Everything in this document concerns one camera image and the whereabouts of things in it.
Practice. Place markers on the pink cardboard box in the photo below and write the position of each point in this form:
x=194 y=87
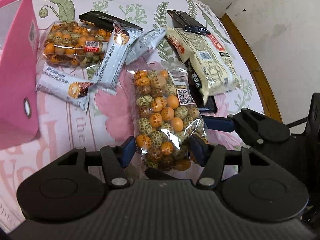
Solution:
x=19 y=42

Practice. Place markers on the cream rice cracker bag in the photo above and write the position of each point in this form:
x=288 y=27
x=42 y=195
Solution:
x=209 y=59

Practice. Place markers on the wooden bed frame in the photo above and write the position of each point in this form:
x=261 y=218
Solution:
x=266 y=95

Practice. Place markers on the white wafer bar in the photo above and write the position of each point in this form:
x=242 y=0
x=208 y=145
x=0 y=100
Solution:
x=107 y=75
x=66 y=87
x=145 y=44

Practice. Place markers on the peanut snack bag back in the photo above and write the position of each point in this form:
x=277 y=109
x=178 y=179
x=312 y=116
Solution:
x=73 y=44

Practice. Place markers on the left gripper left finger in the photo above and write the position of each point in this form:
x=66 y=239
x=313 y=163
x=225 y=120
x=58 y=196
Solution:
x=114 y=160

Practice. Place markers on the peanut snack bag front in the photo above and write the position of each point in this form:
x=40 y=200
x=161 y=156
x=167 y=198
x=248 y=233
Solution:
x=164 y=115

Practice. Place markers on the black snack pack left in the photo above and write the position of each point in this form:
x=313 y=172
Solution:
x=105 y=21

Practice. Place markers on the black snack pack under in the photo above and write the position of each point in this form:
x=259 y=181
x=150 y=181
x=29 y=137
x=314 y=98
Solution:
x=195 y=85

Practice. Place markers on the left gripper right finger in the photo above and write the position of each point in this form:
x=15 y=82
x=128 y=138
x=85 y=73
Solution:
x=211 y=157

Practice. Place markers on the floral bed sheet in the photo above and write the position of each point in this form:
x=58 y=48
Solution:
x=64 y=126

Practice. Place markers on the black snack pack right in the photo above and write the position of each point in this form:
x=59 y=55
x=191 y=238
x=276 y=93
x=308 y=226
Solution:
x=188 y=23

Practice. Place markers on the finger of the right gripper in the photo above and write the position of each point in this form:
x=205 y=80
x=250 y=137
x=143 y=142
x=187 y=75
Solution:
x=219 y=123

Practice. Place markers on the black snack pack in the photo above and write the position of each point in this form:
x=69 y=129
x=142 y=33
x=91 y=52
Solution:
x=188 y=23
x=105 y=21

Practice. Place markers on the peanut snack bag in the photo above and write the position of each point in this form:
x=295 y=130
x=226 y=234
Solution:
x=164 y=115
x=73 y=44

